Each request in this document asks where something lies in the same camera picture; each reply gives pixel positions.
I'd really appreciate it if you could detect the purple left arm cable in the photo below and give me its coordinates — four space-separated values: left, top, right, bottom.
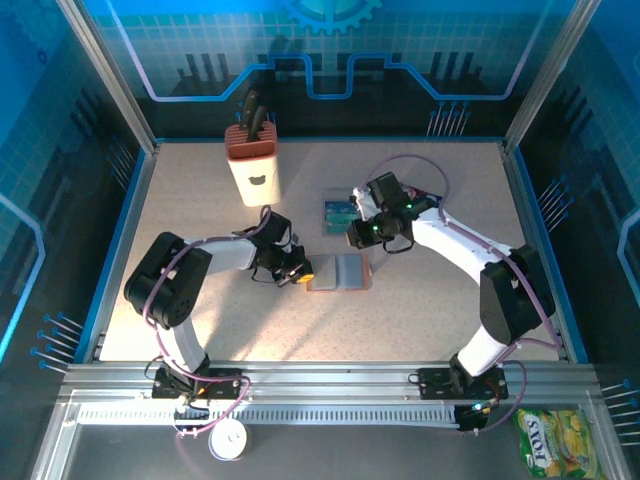
142 204 251 454

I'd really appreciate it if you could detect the purple candy bag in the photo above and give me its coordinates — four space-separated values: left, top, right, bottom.
399 183 444 201

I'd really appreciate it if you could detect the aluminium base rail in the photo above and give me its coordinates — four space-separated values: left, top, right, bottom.
59 360 601 401

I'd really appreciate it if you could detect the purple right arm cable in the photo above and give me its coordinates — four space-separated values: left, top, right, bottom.
364 153 564 436

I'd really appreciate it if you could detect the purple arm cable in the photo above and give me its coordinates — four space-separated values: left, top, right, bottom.
142 204 251 454
364 153 564 436

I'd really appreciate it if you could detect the black controller box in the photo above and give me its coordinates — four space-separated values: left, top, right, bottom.
455 399 501 435

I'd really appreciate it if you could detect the white knife block brown top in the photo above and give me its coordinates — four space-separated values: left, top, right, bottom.
223 122 282 207

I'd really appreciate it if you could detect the aluminium side rail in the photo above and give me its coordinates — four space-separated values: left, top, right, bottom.
74 144 160 362
501 142 576 364

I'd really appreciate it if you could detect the brown leather card holder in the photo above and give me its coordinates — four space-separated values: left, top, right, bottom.
305 253 374 292

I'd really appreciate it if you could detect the clear plastic tray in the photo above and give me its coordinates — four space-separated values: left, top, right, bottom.
321 188 362 237

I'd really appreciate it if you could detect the white round tape roll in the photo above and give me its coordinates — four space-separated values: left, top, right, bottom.
208 418 250 461

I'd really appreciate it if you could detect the black handled knife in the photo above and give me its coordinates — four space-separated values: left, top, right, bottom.
248 103 271 143
238 88 261 132

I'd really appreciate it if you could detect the aluminium frame post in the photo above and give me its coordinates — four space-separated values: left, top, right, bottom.
54 0 160 156
502 0 604 156

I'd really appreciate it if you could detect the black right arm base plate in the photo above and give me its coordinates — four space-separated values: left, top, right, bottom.
409 367 510 401

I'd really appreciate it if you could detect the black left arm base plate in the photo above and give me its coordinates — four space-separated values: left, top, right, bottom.
149 367 251 401

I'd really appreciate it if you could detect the white slotted cable duct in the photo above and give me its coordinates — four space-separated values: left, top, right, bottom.
77 403 461 427

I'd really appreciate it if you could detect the yellow green candy bag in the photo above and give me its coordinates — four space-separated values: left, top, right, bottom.
513 408 606 480

